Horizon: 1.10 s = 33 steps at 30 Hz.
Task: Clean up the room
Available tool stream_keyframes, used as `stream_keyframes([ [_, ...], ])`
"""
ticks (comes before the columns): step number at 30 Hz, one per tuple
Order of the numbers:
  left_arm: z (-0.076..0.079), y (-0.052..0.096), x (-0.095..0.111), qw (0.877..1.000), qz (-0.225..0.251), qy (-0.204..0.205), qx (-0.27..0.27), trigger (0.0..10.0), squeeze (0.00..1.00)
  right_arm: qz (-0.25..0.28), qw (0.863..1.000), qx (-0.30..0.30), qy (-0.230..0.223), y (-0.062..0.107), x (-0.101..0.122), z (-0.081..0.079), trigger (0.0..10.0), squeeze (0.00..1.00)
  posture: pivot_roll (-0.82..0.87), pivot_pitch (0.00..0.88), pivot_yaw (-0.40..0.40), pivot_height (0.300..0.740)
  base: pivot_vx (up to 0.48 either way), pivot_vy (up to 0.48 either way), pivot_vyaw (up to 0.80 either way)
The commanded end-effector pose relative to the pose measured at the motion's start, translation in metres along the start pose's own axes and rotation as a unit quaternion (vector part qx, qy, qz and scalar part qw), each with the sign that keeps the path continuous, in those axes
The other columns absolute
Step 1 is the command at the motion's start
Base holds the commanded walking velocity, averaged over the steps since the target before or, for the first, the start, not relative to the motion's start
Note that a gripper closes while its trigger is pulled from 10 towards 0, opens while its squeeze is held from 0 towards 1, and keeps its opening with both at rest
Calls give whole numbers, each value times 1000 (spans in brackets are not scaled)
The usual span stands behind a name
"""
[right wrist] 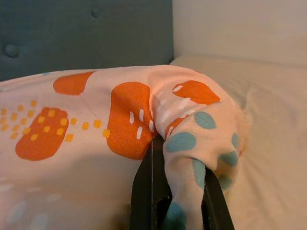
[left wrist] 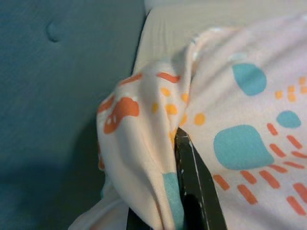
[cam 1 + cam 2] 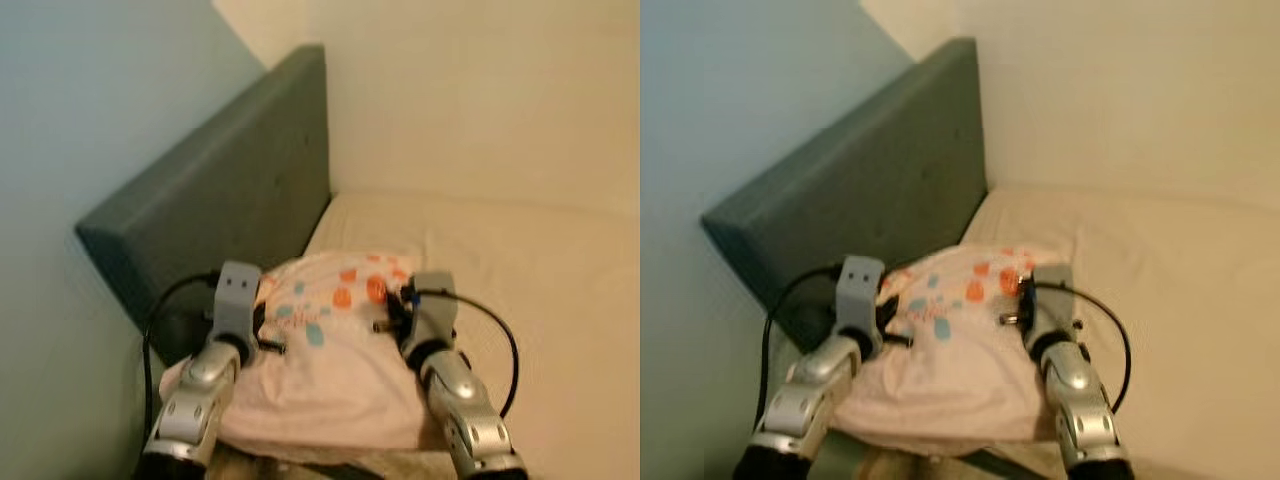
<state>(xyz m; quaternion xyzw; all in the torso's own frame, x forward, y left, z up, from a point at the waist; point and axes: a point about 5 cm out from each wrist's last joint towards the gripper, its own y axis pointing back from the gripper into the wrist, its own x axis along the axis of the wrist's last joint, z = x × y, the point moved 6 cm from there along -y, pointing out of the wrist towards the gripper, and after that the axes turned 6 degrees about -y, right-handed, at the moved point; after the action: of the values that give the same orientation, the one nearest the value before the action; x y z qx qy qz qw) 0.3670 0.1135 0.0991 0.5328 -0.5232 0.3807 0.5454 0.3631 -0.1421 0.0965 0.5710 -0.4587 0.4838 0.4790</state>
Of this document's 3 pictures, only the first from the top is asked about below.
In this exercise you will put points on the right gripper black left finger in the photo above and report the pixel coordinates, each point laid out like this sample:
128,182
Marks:
144,191

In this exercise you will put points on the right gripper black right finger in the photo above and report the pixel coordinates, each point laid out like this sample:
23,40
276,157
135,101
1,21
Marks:
216,208

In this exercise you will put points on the pink pillow with coloured dots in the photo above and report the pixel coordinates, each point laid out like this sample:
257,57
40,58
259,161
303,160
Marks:
72,179

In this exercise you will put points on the beige sheeted bed mattress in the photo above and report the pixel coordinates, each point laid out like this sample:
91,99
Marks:
275,119

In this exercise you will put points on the dark teal padded headboard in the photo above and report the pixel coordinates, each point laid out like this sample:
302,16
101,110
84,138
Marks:
84,36

